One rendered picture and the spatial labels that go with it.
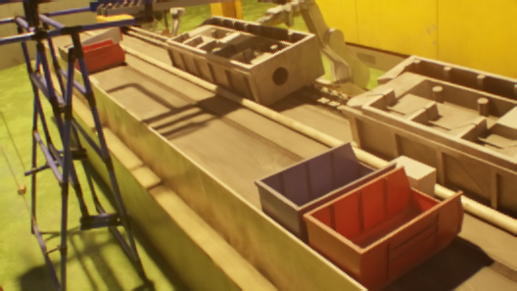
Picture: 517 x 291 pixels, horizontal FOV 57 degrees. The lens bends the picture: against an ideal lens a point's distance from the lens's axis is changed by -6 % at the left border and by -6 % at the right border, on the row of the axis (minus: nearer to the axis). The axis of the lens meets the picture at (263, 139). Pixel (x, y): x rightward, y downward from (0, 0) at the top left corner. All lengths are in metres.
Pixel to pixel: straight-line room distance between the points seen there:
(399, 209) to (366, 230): 0.12
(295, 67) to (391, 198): 1.05
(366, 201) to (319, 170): 0.21
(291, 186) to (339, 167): 0.17
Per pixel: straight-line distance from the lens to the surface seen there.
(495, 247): 1.28
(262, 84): 2.12
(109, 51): 3.33
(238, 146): 1.83
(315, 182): 1.39
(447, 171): 1.43
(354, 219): 1.23
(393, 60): 4.82
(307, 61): 2.23
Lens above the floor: 1.52
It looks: 24 degrees down
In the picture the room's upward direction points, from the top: 8 degrees counter-clockwise
